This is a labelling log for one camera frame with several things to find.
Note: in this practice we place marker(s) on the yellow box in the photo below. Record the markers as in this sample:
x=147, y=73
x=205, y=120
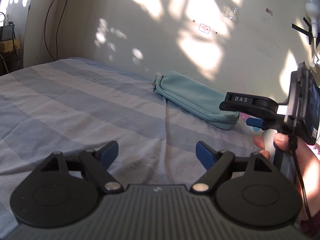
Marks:
x=8, y=46

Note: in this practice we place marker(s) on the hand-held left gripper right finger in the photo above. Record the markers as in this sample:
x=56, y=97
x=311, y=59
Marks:
x=203, y=155

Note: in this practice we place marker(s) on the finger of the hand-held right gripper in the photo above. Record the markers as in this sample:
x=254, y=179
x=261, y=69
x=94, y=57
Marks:
x=253, y=123

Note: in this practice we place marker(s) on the small red wall sticker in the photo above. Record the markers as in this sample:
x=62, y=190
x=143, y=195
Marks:
x=269, y=11

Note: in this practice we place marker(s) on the teal fabric pouch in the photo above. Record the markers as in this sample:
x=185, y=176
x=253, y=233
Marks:
x=195, y=97

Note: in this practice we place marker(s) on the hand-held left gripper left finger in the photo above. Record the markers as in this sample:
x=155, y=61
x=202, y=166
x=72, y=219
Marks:
x=110, y=153

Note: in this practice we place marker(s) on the striped blue bed sheet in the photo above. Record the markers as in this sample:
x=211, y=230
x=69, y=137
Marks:
x=75, y=105

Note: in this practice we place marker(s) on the pink biscuit tin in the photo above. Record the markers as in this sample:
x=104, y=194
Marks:
x=243, y=118

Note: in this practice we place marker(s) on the black tape cross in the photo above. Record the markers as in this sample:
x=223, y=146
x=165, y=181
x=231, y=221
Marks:
x=300, y=28

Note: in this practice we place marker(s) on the person's right forearm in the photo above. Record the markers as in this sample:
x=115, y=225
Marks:
x=311, y=212

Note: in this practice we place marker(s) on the clear wall hook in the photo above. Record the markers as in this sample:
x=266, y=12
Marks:
x=230, y=12

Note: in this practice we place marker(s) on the white red wall sticker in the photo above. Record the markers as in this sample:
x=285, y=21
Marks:
x=204, y=28

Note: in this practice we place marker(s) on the white light bulb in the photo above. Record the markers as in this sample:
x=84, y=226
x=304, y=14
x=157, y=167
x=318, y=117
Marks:
x=312, y=10

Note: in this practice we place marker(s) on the person's right hand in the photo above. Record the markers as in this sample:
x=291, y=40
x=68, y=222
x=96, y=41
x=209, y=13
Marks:
x=307, y=165

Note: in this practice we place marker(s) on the black charger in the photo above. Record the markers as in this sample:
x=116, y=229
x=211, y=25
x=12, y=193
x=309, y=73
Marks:
x=7, y=32

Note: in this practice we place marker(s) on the dark wooden stand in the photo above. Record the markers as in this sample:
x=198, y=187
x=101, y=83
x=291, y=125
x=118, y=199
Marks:
x=10, y=62

